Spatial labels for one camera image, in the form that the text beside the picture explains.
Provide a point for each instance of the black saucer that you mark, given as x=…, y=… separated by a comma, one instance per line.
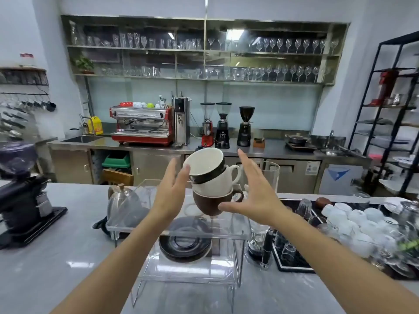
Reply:
x=183, y=255

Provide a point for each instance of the red canister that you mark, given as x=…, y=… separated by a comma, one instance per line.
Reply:
x=386, y=88

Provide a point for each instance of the yellow flower green stem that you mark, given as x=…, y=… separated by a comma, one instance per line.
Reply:
x=409, y=246

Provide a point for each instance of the red espresso machine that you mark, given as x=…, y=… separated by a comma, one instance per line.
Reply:
x=140, y=138

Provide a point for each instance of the person's right forearm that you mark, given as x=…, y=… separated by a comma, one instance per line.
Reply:
x=327, y=258

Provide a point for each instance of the black grinder dark hopper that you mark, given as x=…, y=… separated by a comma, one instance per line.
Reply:
x=245, y=134

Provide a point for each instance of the glass pot steel lid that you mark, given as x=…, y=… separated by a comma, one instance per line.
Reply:
x=409, y=212

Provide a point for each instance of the black grinder clear hopper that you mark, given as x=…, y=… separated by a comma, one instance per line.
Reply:
x=222, y=134

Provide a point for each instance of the black grinder with tray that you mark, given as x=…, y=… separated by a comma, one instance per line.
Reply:
x=23, y=199

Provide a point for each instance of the steel sink faucet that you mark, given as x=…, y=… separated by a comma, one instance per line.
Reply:
x=331, y=137

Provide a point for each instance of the cluster of clear glass tumblers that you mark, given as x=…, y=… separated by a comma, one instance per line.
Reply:
x=304, y=207

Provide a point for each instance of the wooden crate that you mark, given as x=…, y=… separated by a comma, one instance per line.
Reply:
x=116, y=178

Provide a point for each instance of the white appliance blue logo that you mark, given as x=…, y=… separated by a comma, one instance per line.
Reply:
x=340, y=183

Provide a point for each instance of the row of hanging mugs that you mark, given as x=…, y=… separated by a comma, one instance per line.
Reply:
x=50, y=106

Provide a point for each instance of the steel wall glass rack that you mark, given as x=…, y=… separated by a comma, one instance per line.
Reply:
x=131, y=49

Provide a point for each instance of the brown coffee cup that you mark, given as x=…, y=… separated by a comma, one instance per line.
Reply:
x=206, y=202

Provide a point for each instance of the red coffee grinder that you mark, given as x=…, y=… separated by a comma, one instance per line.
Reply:
x=207, y=138

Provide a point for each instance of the large clear wine glass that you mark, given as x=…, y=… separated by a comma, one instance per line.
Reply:
x=360, y=197

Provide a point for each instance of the white tub red lid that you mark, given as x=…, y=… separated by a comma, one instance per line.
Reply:
x=27, y=60

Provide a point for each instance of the small green potted plant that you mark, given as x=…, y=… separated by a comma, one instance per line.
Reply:
x=85, y=63

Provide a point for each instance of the long black bar mat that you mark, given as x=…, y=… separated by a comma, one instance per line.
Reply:
x=343, y=203

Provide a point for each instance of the black cooking pot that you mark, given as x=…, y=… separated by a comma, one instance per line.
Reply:
x=298, y=140

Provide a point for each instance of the white-bordered black bar mat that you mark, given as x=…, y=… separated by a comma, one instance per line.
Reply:
x=294, y=263

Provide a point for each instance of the black metal storage rack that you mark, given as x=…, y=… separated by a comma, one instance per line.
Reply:
x=403, y=173

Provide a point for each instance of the stainless steel cabinet unit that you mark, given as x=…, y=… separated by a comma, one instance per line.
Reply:
x=147, y=166

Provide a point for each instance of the white coffee cup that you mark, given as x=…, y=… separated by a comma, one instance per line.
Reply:
x=216, y=184

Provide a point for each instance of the person's left hand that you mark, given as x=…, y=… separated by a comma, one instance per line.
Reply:
x=167, y=199

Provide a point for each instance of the red-brown clay teapot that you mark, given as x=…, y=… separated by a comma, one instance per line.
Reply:
x=324, y=202

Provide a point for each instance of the glass siphon coffee maker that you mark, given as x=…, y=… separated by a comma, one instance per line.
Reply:
x=257, y=235

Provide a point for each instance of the cluster of clear stemmed glasses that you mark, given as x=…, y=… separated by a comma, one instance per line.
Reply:
x=402, y=264

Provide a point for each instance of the black coffee cup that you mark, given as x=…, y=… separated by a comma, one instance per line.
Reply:
x=203, y=163

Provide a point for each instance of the cluster of white ceramic cups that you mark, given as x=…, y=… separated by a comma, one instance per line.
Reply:
x=353, y=219

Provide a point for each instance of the yellow plastic bottle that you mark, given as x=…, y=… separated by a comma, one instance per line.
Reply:
x=95, y=125

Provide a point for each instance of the clear acrylic two-tier shelf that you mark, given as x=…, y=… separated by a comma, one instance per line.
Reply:
x=137, y=230

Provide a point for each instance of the rows of rack glassware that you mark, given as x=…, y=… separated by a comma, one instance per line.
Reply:
x=288, y=44

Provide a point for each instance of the small wooden box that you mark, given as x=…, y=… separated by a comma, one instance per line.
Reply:
x=258, y=143

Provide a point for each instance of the steel gooseneck kettle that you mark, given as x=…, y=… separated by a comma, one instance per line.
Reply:
x=121, y=202

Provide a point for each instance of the person's left forearm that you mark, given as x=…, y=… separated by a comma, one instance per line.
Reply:
x=108, y=274

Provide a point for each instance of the person's right hand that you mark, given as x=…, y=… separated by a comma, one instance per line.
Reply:
x=262, y=202

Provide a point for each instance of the steel water boiler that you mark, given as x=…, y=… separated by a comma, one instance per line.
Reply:
x=181, y=124

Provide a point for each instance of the black induction cooker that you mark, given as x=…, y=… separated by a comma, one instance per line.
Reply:
x=304, y=148

